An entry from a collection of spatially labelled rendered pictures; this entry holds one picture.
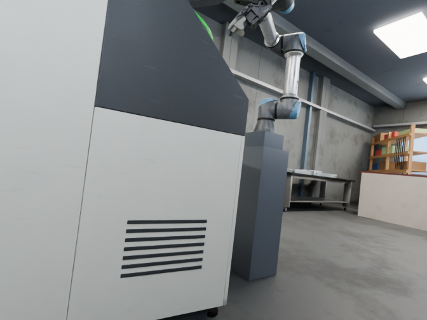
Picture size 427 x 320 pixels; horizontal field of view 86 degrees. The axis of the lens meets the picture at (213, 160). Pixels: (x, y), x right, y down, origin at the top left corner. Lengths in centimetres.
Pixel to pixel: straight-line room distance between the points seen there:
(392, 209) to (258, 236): 406
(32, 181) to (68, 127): 18
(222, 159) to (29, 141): 63
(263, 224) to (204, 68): 96
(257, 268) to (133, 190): 97
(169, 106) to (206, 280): 69
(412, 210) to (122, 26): 501
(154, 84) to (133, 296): 74
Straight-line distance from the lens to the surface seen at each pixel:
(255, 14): 123
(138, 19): 94
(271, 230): 153
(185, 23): 99
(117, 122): 82
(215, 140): 92
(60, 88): 84
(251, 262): 149
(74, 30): 89
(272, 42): 164
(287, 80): 159
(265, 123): 153
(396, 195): 528
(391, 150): 760
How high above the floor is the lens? 64
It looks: 2 degrees up
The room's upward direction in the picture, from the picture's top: 7 degrees clockwise
